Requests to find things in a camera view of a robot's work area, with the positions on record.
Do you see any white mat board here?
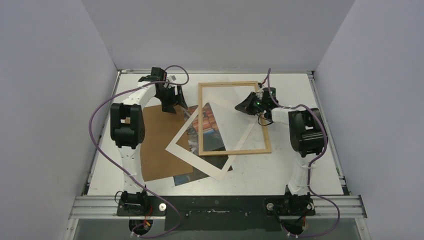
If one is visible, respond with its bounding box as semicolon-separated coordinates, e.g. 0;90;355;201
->
165;107;238;181

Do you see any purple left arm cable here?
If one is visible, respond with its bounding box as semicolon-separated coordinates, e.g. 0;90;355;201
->
88;64;190;239

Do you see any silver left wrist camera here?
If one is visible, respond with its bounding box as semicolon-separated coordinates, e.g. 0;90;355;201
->
167;75;176;82

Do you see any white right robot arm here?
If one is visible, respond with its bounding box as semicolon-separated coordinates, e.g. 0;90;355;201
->
234;87;328;215

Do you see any wooden picture frame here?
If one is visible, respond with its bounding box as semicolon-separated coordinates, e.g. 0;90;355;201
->
198;81;272;156

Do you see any clear acrylic sheet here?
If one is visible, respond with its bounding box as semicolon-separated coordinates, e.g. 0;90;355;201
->
202;85;265;151

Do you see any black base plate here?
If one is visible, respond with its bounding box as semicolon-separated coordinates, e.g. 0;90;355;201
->
116;193;316;235

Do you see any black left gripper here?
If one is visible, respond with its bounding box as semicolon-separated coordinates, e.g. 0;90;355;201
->
154;85;187;114

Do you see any aluminium front rail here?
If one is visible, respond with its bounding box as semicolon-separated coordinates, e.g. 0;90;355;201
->
69;195;367;220

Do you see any brown cardboard backing board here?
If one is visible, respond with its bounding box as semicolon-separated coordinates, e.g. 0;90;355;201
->
140;105;194;182

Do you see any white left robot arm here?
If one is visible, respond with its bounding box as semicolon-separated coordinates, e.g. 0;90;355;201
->
110;67;187;194

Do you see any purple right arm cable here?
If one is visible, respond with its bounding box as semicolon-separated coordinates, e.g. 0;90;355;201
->
264;67;341;239

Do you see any colourful photo print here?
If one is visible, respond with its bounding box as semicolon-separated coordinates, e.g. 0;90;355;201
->
173;103;233;186

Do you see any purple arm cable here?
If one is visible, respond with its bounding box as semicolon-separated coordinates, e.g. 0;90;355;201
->
88;64;190;239
264;67;341;239

